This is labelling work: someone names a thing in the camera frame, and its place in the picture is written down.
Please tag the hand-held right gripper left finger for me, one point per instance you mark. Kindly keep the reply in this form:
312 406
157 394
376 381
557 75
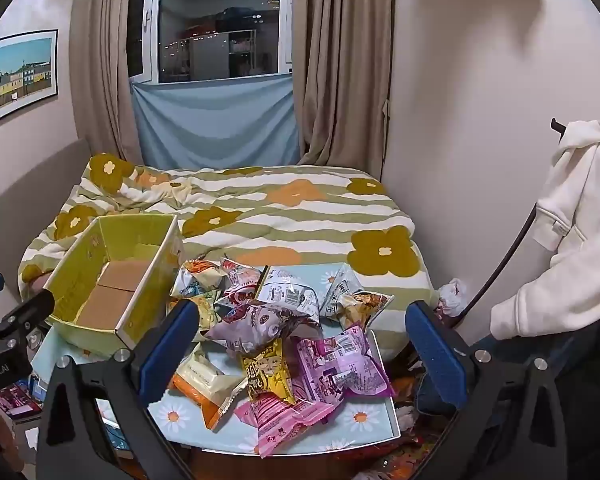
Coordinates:
172 345

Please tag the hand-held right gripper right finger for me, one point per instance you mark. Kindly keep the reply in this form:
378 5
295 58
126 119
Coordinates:
435 355

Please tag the yellow-green cardboard box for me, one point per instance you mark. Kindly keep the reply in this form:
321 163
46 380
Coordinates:
145 280

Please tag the pink-purple snack bag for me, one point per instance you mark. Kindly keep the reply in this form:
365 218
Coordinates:
345 372

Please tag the pile of snack packets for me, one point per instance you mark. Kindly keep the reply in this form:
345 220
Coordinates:
275 325

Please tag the pink cloth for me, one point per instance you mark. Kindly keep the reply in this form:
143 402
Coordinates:
40 284

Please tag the magenta box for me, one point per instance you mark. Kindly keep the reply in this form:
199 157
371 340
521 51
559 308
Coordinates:
12 402

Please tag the crumpled white tissue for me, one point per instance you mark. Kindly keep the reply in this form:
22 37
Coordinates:
452 295

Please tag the grey padded headboard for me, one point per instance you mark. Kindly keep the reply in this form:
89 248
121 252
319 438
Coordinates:
25 185

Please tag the striped floral blanket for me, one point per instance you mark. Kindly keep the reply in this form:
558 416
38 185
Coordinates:
290 210

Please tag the white hoodie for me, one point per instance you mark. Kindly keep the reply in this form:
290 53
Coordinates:
580 210

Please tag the framed houses picture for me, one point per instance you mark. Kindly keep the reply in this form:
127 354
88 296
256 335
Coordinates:
17 77

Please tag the light blue cloth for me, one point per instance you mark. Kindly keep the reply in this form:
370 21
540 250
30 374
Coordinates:
215 120

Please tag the window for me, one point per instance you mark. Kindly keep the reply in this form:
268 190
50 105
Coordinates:
220 25

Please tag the black wall hook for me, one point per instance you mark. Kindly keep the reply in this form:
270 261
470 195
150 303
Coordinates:
557 127

